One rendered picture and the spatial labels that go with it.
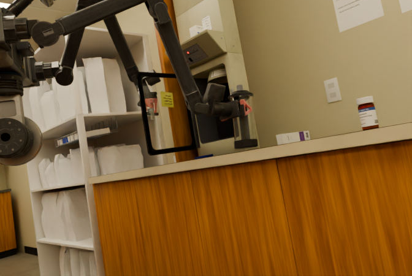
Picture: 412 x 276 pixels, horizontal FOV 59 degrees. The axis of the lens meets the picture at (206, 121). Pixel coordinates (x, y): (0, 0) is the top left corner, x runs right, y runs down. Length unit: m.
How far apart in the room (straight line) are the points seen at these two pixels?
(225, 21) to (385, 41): 0.72
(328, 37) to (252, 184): 0.93
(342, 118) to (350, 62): 0.27
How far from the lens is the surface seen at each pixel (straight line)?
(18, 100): 1.53
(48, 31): 1.29
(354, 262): 1.19
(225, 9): 1.84
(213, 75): 1.82
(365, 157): 1.10
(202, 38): 1.73
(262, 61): 2.15
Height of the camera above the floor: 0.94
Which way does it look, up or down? 6 degrees up
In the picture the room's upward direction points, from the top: 10 degrees counter-clockwise
